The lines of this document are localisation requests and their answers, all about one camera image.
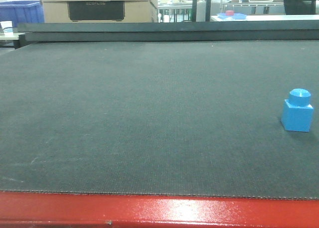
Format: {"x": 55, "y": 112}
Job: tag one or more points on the blue single-stud toy block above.
{"x": 297, "y": 112}

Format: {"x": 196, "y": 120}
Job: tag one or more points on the dark grey conveyor belt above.
{"x": 158, "y": 118}

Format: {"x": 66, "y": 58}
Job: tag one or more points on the blue tray with red block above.
{"x": 231, "y": 15}

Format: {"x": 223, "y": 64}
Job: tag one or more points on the large cardboard box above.
{"x": 68, "y": 11}

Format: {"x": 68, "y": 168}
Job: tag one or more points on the blue plastic crate background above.
{"x": 22, "y": 11}

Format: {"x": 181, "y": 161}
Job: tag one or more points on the dark conveyor back rail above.
{"x": 181, "y": 31}

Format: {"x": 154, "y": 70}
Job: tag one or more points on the red conveyor frame edge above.
{"x": 41, "y": 210}

